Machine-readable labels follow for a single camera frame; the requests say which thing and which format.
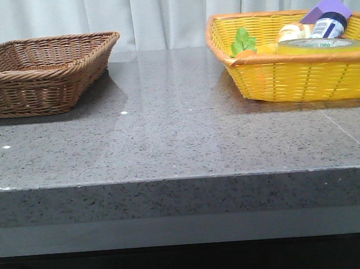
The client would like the yellow tape roll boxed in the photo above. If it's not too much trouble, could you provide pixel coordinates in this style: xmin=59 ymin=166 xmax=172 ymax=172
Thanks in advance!
xmin=277 ymin=38 xmax=360 ymax=55

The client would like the white curtain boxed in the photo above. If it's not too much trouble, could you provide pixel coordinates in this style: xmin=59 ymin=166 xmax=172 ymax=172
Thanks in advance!
xmin=0 ymin=0 xmax=360 ymax=52

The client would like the yellow woven basket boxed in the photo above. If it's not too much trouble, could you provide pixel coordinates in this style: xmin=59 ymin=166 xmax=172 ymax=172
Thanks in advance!
xmin=206 ymin=9 xmax=360 ymax=103

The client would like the toy bread roll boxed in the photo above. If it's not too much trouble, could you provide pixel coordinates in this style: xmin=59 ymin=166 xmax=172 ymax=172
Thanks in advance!
xmin=275 ymin=22 xmax=314 ymax=43

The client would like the brown wicker basket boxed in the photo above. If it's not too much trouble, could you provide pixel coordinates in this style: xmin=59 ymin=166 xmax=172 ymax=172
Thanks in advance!
xmin=0 ymin=31 xmax=120 ymax=119

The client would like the blue white labelled bottle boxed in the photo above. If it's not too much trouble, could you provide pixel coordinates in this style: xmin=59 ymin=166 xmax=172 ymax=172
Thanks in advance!
xmin=309 ymin=11 xmax=348 ymax=39

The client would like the purple foam block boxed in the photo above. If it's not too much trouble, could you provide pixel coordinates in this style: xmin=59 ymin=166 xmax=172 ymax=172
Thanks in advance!
xmin=300 ymin=0 xmax=353 ymax=24

